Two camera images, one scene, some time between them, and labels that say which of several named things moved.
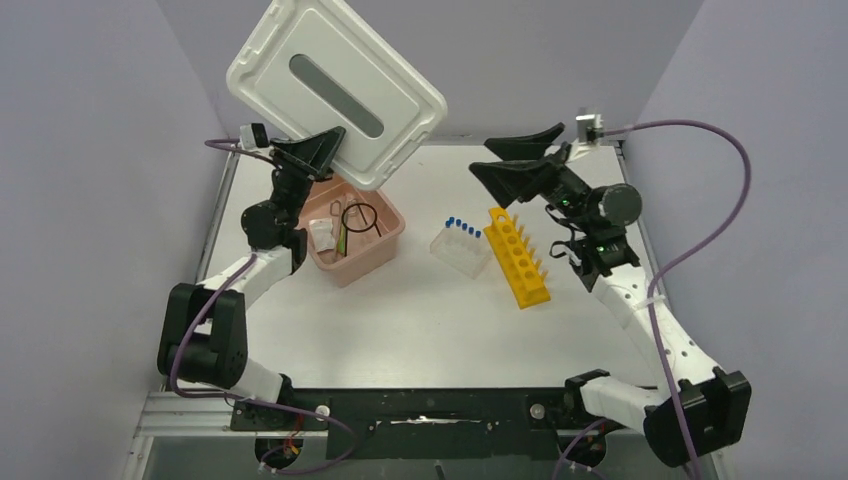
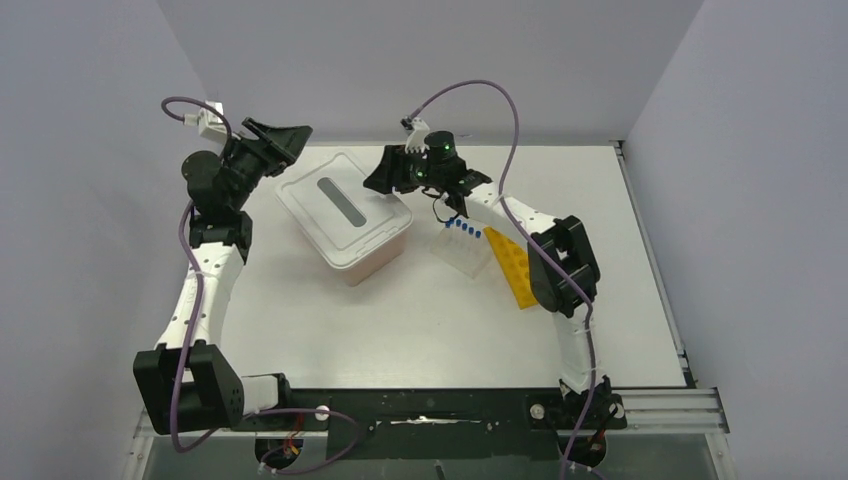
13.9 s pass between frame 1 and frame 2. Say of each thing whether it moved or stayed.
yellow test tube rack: stayed
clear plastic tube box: stayed
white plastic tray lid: moved
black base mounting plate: stayed
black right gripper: moved
